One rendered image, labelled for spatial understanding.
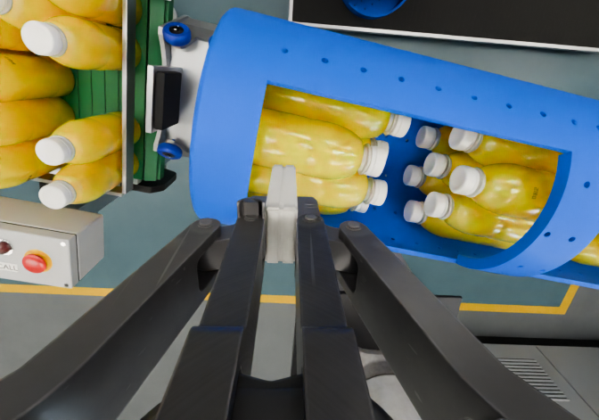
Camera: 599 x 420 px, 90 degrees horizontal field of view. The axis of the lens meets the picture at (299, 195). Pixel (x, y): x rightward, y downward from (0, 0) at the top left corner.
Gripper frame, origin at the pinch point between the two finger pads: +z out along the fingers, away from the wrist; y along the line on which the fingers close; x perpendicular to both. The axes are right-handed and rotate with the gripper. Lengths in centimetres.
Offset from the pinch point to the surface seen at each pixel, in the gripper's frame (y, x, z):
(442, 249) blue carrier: 27.2, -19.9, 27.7
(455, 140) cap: 24.2, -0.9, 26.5
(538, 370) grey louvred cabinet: 155, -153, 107
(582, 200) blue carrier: 33.1, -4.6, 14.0
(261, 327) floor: -14, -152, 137
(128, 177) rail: -31, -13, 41
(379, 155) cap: 11.5, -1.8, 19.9
